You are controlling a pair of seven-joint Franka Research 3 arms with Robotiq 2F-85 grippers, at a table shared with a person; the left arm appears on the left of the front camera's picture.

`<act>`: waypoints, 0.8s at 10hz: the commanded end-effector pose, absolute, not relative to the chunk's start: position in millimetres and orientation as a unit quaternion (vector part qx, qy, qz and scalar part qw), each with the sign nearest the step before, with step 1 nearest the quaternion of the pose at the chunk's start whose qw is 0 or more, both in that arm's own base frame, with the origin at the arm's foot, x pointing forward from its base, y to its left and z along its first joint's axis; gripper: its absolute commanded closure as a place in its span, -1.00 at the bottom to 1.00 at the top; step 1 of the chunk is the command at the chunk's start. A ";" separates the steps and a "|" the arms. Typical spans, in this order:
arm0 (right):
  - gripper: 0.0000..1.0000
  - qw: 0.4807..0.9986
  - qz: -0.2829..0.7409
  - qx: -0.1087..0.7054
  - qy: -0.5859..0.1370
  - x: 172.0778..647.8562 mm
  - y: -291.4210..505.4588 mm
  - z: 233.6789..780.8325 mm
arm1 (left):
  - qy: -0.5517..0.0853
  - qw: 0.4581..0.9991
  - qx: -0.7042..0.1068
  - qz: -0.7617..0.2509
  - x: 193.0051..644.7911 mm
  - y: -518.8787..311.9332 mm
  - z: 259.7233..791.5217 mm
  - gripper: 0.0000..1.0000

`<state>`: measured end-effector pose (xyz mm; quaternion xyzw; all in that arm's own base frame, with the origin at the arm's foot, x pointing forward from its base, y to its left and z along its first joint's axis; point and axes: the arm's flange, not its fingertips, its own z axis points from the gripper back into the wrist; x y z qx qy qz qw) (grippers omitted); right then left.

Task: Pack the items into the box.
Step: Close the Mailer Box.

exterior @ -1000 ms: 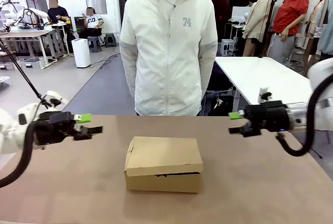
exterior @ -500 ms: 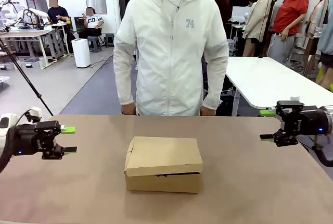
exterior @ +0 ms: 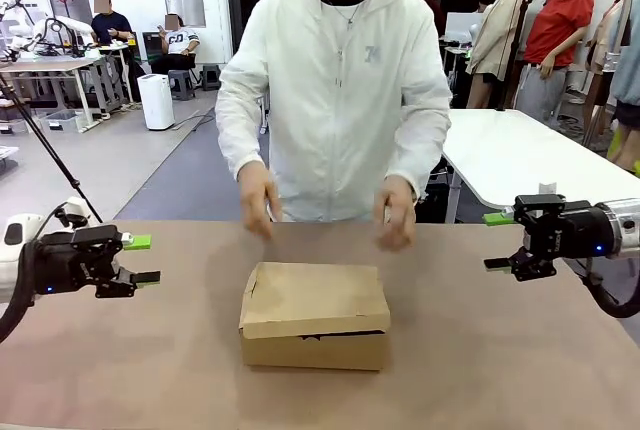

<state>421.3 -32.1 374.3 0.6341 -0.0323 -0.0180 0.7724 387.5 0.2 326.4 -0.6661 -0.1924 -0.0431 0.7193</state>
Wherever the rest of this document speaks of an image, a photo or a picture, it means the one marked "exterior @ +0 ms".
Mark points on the metal stand pole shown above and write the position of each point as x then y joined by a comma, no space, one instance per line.
623,15

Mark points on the person's left forearm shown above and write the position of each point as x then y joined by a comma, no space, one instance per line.
425,145

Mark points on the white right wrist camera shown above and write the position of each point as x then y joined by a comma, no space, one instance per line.
547,188

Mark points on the wood top background table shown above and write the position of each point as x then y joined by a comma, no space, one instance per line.
45,65

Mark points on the person's right forearm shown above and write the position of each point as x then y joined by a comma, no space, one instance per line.
245,140

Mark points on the white table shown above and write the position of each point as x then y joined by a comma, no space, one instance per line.
510,150

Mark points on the grey plastic stool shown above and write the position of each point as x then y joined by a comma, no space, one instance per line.
181,85
211,77

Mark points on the person's right hand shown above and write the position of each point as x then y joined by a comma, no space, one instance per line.
257,200

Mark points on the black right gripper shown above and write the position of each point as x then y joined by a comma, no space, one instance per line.
560,225

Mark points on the person's left hand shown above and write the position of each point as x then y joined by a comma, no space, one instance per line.
397,215

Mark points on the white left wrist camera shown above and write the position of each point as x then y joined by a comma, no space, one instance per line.
75,210

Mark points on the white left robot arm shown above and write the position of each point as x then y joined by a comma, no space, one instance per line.
15,235

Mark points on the mannequin in grey blue top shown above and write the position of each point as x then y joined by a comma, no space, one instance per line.
631,70

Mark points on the person in white hoodie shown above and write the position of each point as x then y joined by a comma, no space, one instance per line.
340,100

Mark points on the black tripod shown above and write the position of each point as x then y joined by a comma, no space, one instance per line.
50,152

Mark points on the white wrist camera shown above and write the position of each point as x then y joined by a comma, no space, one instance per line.
75,210
547,188

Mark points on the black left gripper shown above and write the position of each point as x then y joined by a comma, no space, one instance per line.
75,260

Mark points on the white background board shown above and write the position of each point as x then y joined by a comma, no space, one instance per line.
460,25

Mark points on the mannequin in beige jacket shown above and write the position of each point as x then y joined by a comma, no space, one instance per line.
495,35

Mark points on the grey storage bin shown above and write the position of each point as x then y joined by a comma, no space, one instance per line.
60,122

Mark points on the brown cardboard box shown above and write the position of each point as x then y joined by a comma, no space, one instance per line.
310,300

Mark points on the white air purifier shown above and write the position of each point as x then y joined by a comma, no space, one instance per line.
156,102

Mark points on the seated person in dark shirt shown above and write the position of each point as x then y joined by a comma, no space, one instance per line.
110,25

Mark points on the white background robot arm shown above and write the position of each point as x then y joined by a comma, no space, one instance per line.
7,7
65,25

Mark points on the seated person in white jersey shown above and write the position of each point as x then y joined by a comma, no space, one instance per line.
180,42

